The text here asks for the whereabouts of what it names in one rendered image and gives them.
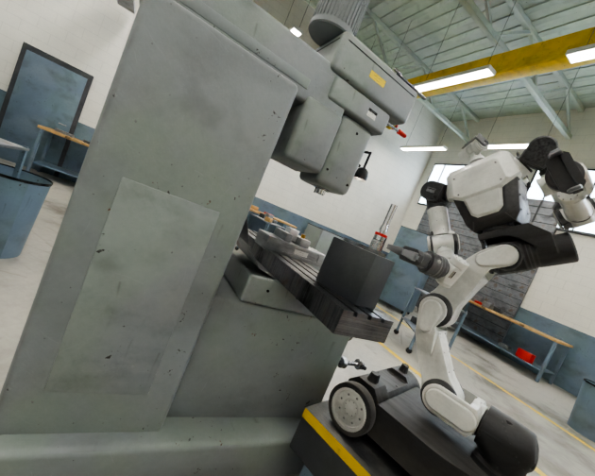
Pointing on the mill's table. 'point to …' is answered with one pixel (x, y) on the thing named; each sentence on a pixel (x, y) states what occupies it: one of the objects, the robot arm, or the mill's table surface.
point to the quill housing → (341, 158)
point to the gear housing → (358, 107)
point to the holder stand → (355, 272)
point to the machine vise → (281, 243)
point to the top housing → (369, 76)
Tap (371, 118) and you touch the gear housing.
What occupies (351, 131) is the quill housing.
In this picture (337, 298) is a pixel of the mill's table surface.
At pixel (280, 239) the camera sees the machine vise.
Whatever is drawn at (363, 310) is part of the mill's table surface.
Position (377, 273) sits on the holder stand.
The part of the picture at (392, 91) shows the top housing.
